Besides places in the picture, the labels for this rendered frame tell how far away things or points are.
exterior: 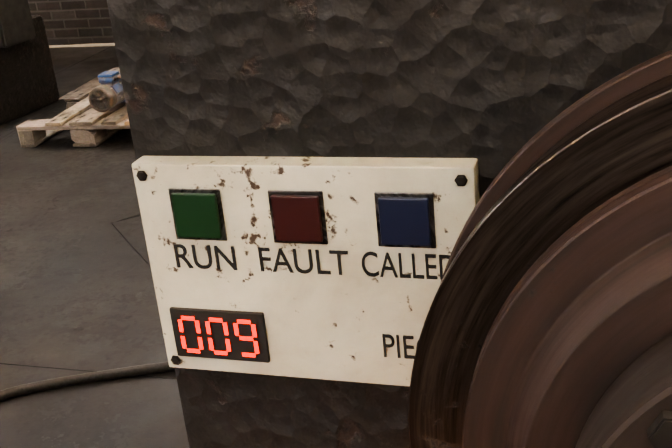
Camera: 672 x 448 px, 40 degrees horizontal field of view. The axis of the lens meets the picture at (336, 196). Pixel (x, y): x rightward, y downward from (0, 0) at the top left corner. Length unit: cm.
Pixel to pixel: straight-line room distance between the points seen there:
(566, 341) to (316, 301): 26
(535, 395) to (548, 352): 2
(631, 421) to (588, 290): 8
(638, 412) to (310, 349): 34
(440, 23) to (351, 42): 6
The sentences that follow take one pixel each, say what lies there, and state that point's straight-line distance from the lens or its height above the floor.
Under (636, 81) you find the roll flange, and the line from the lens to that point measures 54.
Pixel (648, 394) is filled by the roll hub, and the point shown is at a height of 121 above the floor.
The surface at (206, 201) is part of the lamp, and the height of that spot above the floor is 121.
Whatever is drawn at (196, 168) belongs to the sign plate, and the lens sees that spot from 69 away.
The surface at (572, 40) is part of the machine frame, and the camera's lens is 62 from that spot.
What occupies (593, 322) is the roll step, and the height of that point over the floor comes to 122.
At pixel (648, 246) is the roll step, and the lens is 48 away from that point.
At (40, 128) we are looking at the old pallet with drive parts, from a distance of 523.
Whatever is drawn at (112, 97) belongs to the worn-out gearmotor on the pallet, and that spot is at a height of 24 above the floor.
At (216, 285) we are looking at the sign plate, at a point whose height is 114.
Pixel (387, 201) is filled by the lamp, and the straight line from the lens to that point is 65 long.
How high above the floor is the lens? 146
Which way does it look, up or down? 22 degrees down
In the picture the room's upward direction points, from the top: 6 degrees counter-clockwise
